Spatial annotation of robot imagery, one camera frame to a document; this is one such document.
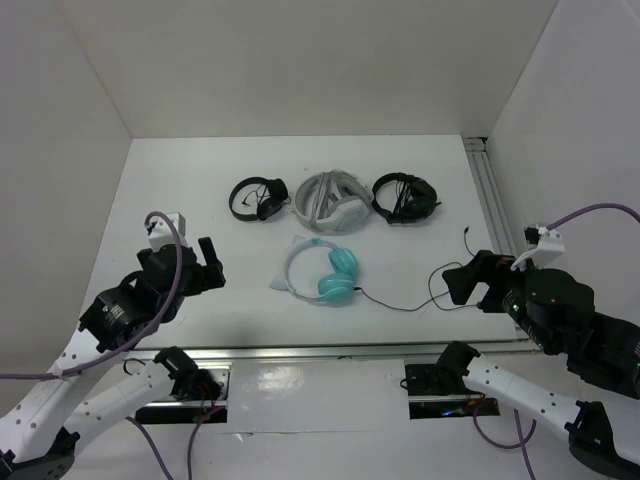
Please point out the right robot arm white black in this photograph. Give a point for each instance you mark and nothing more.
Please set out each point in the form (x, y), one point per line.
(558, 314)

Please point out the large black headset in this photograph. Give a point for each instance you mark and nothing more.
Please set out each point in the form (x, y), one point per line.
(416, 199)

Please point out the teal white cat-ear headphones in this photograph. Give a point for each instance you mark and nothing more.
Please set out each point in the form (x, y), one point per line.
(317, 271)

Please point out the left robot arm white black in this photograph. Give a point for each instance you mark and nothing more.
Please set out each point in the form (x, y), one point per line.
(58, 418)

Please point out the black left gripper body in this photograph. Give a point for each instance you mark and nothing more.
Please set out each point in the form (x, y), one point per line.
(204, 277)

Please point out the small black headphones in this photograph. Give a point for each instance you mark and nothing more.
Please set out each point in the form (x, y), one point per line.
(271, 195)

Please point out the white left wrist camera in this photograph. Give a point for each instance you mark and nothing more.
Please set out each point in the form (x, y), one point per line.
(165, 229)

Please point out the white grey gaming headset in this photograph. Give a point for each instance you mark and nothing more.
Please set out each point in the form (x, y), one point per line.
(334, 201)

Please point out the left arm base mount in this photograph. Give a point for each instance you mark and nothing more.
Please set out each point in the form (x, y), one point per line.
(206, 396)

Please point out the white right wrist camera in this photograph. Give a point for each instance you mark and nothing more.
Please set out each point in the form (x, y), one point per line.
(545, 243)

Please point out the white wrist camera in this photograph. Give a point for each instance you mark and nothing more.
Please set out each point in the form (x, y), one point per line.
(545, 243)
(165, 229)

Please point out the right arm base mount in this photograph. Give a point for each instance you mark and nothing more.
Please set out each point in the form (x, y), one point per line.
(433, 395)

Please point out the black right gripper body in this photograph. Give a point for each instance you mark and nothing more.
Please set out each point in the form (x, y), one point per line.
(504, 293)

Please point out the aluminium rail right side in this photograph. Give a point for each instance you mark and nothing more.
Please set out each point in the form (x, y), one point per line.
(491, 203)

